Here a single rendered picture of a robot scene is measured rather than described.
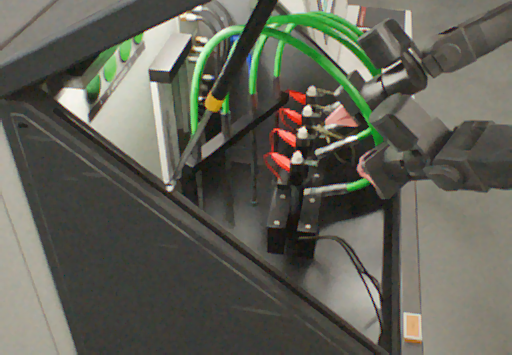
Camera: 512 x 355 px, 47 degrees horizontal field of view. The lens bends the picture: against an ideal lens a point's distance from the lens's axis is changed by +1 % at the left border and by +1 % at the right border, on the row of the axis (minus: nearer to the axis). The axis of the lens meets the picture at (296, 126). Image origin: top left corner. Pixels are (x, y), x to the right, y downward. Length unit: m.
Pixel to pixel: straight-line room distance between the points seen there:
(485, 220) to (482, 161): 2.06
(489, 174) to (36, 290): 0.68
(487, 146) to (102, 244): 0.52
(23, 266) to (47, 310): 0.10
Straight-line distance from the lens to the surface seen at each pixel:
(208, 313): 0.91
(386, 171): 0.86
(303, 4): 1.33
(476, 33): 0.94
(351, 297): 1.27
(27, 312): 1.06
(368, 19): 1.98
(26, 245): 0.92
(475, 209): 2.78
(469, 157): 0.69
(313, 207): 1.23
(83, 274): 0.93
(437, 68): 0.93
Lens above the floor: 1.84
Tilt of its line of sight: 36 degrees down
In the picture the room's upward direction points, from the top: 3 degrees clockwise
